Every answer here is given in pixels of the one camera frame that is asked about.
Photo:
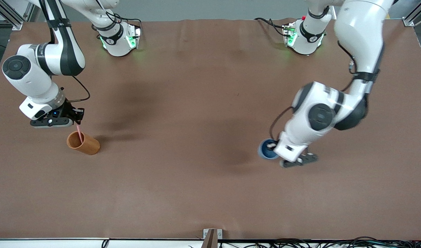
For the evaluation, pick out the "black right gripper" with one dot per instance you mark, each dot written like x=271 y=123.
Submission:
x=69 y=111

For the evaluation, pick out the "pink chopstick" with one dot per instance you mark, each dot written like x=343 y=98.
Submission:
x=80 y=134

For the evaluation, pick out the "blue cup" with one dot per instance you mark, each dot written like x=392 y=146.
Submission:
x=265 y=151

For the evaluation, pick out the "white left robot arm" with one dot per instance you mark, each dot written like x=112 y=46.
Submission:
x=358 y=41

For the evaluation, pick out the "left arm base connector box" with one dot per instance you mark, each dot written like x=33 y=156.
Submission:
x=289 y=34

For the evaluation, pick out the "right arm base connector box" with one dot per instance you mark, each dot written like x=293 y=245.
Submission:
x=135 y=36

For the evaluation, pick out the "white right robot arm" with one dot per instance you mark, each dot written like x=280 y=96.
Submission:
x=41 y=62

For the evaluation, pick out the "orange cylindrical cup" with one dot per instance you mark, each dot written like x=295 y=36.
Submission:
x=88 y=144

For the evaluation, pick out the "brown table cover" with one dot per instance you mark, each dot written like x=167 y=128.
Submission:
x=210 y=193

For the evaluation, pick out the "aluminium frame profile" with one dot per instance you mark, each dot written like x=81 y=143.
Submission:
x=10 y=15
x=415 y=15

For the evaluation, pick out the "small metal bracket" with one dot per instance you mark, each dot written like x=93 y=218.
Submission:
x=206 y=232

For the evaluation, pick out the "brown camera post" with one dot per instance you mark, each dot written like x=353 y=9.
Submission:
x=210 y=241

